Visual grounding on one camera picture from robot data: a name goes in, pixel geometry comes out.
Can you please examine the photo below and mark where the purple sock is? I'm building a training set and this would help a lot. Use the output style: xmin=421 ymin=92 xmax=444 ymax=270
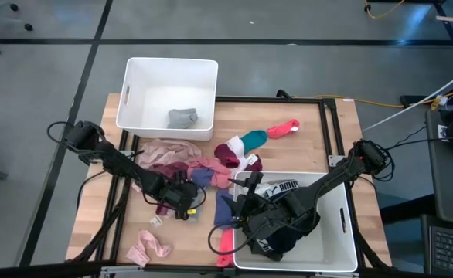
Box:
xmin=213 ymin=188 xmax=235 ymax=229
xmin=190 ymin=168 xmax=216 ymax=188

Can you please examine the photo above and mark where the maroon white teal sock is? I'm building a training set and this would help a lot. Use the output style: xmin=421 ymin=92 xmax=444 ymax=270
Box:
xmin=213 ymin=130 xmax=269 ymax=169

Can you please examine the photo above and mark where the white cable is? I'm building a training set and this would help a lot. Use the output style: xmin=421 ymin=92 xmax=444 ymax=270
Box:
xmin=361 ymin=63 xmax=453 ymax=133

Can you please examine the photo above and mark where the coral sock with white tag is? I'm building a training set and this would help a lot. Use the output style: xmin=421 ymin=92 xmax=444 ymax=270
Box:
xmin=266 ymin=118 xmax=301 ymax=140

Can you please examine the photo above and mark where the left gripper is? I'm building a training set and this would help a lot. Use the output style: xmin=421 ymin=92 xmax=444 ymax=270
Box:
xmin=158 ymin=168 xmax=199 ymax=222

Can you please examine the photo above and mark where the white garment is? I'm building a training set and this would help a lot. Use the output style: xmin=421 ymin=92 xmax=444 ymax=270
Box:
xmin=255 ymin=181 xmax=278 ymax=200

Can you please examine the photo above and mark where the grey sock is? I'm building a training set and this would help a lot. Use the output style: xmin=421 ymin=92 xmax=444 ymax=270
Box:
xmin=167 ymin=107 xmax=199 ymax=130

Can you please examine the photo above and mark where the white plastic bin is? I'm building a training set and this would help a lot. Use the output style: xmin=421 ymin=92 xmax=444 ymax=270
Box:
xmin=232 ymin=170 xmax=359 ymax=273
xmin=115 ymin=56 xmax=220 ymax=142

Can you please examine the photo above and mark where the mauve garment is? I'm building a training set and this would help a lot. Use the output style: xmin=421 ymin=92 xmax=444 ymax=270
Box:
xmin=155 ymin=202 xmax=173 ymax=217

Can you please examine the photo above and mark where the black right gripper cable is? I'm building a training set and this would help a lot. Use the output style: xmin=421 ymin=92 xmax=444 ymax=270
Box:
xmin=207 ymin=218 xmax=258 ymax=256

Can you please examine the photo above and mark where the yellow cable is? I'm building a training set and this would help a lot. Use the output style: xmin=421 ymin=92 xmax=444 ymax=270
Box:
xmin=363 ymin=0 xmax=406 ymax=20
xmin=313 ymin=83 xmax=453 ymax=110

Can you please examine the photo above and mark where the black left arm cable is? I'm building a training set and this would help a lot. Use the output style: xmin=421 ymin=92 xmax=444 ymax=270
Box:
xmin=46 ymin=120 xmax=81 ymax=150

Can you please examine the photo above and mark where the silver mounting plate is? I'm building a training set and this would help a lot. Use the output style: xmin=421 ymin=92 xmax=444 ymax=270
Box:
xmin=328 ymin=154 xmax=346 ymax=168

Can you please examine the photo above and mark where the black garment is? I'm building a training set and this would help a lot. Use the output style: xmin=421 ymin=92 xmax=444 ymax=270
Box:
xmin=268 ymin=214 xmax=321 ymax=260

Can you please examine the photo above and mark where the silver metal bracket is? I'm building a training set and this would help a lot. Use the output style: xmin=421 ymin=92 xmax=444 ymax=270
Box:
xmin=98 ymin=265 xmax=142 ymax=278

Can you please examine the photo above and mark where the salmon pink garment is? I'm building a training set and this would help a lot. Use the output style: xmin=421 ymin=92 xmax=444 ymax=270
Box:
xmin=187 ymin=156 xmax=233 ymax=190

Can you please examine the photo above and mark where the grey Puma underwear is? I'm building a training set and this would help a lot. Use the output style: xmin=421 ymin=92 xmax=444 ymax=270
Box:
xmin=251 ymin=236 xmax=278 ymax=256

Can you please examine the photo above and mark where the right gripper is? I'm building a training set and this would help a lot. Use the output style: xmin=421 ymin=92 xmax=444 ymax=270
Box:
xmin=221 ymin=171 xmax=278 ymax=235

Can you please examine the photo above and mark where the black power strip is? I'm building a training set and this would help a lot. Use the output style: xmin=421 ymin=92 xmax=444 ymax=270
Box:
xmin=399 ymin=94 xmax=453 ymax=110

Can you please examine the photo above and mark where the dark looped cable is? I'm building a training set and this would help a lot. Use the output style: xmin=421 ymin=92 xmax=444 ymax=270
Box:
xmin=373 ymin=154 xmax=397 ymax=182

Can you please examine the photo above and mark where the black laptop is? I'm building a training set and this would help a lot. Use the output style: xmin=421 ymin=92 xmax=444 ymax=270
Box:
xmin=421 ymin=214 xmax=453 ymax=278

